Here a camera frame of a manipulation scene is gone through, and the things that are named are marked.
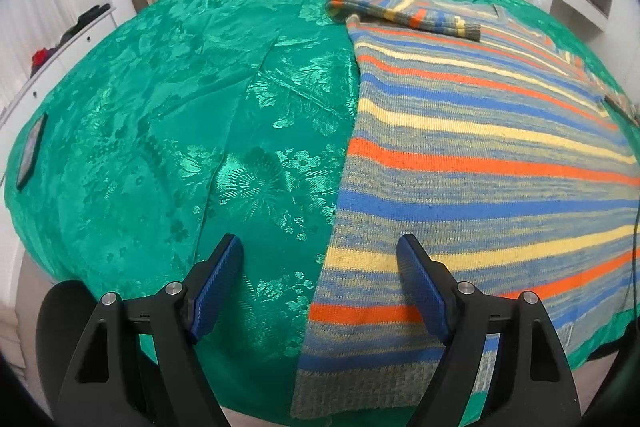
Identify thin black cable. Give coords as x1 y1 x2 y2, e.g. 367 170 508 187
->
620 202 640 313

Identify striped knitted sweater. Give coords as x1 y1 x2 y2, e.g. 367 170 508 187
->
290 0 640 420

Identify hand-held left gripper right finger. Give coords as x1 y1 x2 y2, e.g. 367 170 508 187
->
395 234 583 427

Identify green satin bedspread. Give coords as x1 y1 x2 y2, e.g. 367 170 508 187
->
2 0 640 427

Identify red cloth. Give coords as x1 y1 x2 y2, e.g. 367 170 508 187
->
30 48 57 72

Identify white dresser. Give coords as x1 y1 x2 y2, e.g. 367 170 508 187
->
0 4 118 128

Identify dark clothes pile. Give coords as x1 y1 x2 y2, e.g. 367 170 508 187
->
60 4 113 45

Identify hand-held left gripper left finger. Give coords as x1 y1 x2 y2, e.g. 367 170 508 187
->
52 233 244 427

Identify black smartphone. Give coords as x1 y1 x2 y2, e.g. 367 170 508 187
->
16 113 49 192

